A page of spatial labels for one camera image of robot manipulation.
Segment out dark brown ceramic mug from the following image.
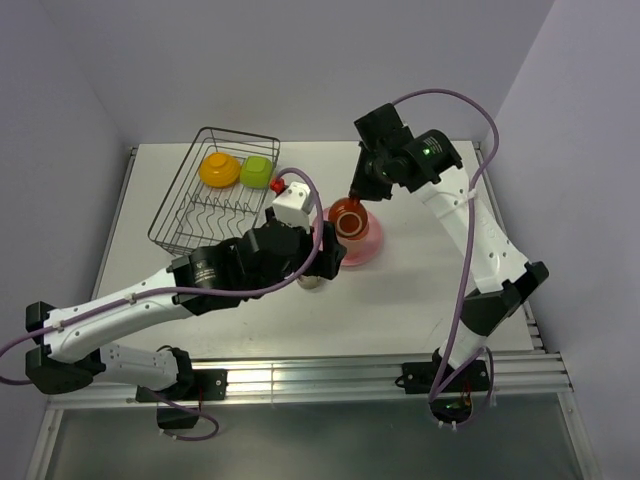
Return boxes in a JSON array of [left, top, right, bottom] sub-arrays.
[[328, 197, 369, 240]]

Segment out small grey speckled bowl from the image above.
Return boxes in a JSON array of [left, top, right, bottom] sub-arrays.
[[296, 275, 326, 290]]

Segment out white square bowl green outside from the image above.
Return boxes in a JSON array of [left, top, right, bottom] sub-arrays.
[[239, 155, 273, 189]]

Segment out yellow ribbed bowl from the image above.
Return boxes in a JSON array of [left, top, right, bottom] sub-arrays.
[[198, 152, 241, 189]]

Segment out pink plastic cup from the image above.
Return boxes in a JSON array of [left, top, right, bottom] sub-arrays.
[[337, 216, 369, 254]]

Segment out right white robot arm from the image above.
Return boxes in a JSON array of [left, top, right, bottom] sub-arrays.
[[349, 103, 549, 390]]

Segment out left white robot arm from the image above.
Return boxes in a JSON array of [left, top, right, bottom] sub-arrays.
[[25, 218, 346, 400]]

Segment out pink round plate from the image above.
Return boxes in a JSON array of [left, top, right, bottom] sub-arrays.
[[341, 209, 384, 268]]

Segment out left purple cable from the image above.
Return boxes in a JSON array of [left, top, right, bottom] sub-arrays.
[[0, 168, 321, 444]]

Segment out purple cable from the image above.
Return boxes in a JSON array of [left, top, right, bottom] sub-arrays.
[[392, 88, 501, 429], [0, 168, 321, 444]]

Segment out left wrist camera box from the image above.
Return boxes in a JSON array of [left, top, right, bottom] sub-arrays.
[[270, 178, 313, 233]]

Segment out black wire dish rack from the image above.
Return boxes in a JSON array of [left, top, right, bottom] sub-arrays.
[[147, 127, 280, 256]]

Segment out aluminium frame rail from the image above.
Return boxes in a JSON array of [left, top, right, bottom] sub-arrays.
[[47, 352, 571, 411]]

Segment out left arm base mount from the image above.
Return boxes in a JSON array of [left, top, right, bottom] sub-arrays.
[[135, 369, 228, 431]]

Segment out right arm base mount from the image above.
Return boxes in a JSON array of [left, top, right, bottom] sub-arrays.
[[394, 360, 490, 395]]

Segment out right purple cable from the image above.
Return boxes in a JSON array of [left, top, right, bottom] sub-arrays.
[[392, 88, 501, 429]]

